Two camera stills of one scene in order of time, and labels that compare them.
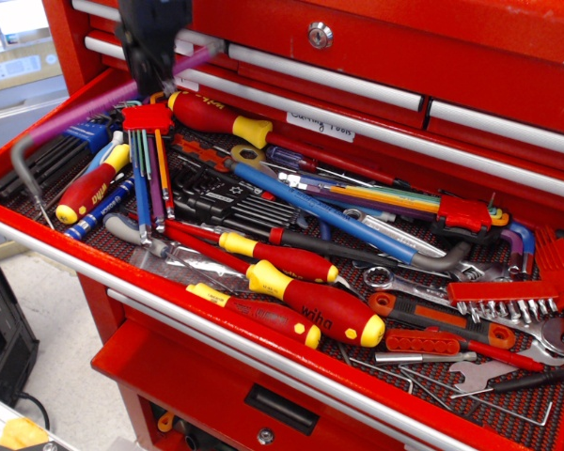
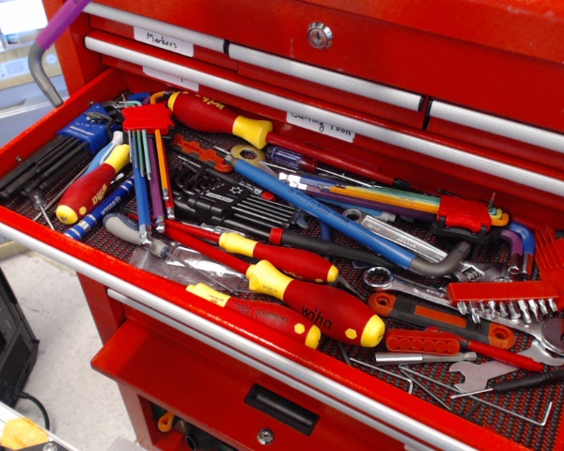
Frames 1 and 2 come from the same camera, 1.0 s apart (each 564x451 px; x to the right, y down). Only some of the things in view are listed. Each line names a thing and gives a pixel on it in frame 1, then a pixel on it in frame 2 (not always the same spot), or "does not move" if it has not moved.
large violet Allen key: [22, 143] to [64, 18]
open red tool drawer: [455, 322] does not move
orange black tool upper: [216, 160] does not move
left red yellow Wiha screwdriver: [86, 191] does not move
